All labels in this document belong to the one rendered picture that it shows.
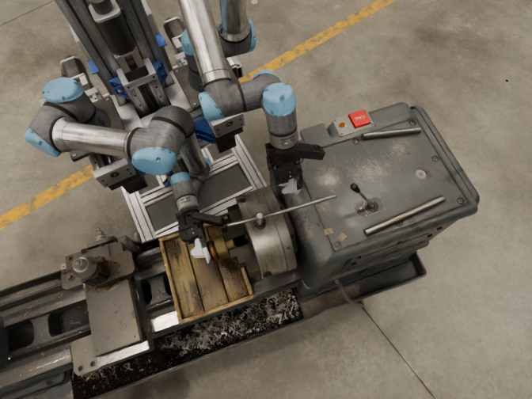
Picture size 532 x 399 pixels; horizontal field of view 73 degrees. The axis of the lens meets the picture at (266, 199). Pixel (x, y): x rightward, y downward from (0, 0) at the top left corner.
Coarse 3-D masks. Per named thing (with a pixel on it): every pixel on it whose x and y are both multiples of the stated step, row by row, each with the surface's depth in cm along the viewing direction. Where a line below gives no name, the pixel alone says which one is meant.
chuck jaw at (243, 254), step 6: (246, 246) 126; (234, 252) 126; (240, 252) 125; (246, 252) 125; (252, 252) 125; (234, 258) 126; (240, 258) 124; (246, 258) 124; (252, 258) 124; (240, 264) 124; (246, 264) 123; (252, 264) 123; (252, 270) 122; (258, 270) 122
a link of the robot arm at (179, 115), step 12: (168, 108) 109; (180, 108) 112; (180, 120) 109; (192, 120) 118; (192, 132) 120; (192, 144) 126; (192, 156) 132; (192, 168) 140; (204, 168) 144; (204, 180) 148
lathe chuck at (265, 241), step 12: (252, 192) 126; (240, 204) 120; (252, 204) 120; (264, 204) 119; (252, 216) 117; (252, 228) 115; (264, 228) 115; (252, 240) 115; (264, 240) 115; (276, 240) 116; (264, 252) 116; (276, 252) 117; (264, 264) 118; (276, 264) 119; (264, 276) 124
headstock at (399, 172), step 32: (384, 128) 126; (320, 160) 122; (352, 160) 122; (384, 160) 121; (416, 160) 121; (448, 160) 121; (320, 192) 117; (352, 192) 117; (384, 192) 117; (416, 192) 116; (448, 192) 116; (320, 224) 113; (352, 224) 113; (416, 224) 112; (448, 224) 130; (320, 256) 110; (352, 256) 111; (384, 256) 136
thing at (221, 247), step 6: (222, 234) 129; (216, 240) 127; (222, 240) 126; (228, 240) 127; (210, 246) 126; (216, 246) 125; (222, 246) 125; (228, 246) 126; (234, 246) 127; (210, 252) 125; (216, 252) 126; (222, 252) 125; (228, 252) 125; (216, 258) 127; (222, 258) 127
